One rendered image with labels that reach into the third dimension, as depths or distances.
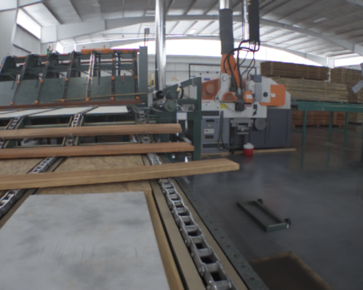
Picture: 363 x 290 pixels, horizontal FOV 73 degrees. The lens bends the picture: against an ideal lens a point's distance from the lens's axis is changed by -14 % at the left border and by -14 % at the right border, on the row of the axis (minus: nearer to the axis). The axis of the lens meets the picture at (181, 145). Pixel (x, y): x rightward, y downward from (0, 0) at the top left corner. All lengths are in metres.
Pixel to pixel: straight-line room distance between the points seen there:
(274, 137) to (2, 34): 11.25
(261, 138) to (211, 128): 1.39
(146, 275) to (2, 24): 13.05
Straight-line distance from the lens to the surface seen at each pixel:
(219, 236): 0.80
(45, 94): 7.19
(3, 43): 13.18
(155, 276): 0.62
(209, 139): 5.75
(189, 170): 1.27
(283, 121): 6.85
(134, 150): 1.76
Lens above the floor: 1.20
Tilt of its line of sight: 10 degrees down
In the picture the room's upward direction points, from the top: straight up
